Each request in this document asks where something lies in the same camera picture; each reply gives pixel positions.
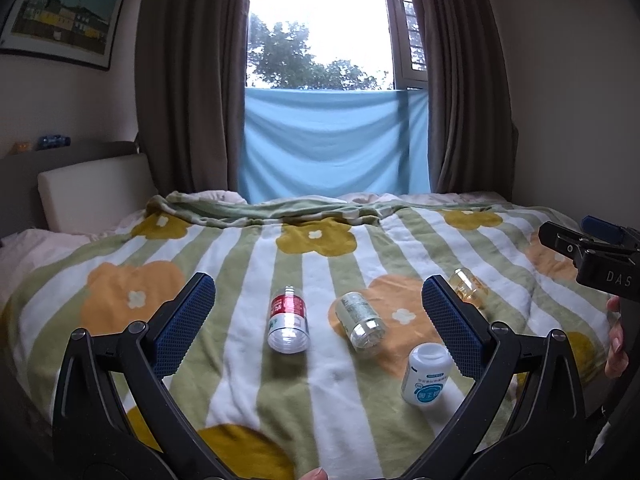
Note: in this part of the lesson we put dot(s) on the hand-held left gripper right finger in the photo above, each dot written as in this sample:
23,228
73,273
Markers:
452,331

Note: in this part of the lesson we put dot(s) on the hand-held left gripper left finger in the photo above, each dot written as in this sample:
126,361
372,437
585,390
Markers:
184,331

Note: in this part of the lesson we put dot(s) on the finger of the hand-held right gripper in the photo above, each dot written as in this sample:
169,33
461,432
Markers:
562,241
602,230

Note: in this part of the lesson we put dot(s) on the person's right hand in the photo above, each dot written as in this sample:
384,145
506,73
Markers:
617,345

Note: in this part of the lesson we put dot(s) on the person's left hand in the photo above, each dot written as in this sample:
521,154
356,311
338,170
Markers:
314,475

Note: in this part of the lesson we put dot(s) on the small amber bottle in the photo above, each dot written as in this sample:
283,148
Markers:
467,287

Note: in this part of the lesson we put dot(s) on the white plastic bottle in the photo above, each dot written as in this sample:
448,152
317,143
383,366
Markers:
425,375

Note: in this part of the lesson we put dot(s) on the clear bottle with pale label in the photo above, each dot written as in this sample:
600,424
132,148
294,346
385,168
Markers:
361,324

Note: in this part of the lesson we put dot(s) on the clear bottle with red label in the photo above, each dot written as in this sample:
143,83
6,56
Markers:
288,322

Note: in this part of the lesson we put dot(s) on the striped floral blanket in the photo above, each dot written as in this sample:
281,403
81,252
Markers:
320,390

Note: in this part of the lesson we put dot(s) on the white headboard cushion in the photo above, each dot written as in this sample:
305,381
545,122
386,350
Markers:
95,192

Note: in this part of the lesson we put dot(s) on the white bedsheet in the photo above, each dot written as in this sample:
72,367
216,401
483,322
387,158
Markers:
35,255

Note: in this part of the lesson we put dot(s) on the brown curtain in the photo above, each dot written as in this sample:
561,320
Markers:
195,85
460,85

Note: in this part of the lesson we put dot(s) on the grey bed headboard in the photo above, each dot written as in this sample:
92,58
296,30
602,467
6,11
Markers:
90,149

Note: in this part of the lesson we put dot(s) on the light blue cloth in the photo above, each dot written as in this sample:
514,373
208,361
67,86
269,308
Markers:
330,145

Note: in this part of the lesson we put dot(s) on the small blue object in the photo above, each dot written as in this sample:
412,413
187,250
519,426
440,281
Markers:
54,141

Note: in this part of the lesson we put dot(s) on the small yellow object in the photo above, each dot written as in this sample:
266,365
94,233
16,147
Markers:
22,147

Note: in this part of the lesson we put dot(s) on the window shutter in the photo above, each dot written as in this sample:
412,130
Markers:
407,25

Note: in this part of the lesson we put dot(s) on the tree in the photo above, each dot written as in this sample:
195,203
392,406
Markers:
300,57

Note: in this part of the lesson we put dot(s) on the framed picture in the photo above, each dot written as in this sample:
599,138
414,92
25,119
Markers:
65,10

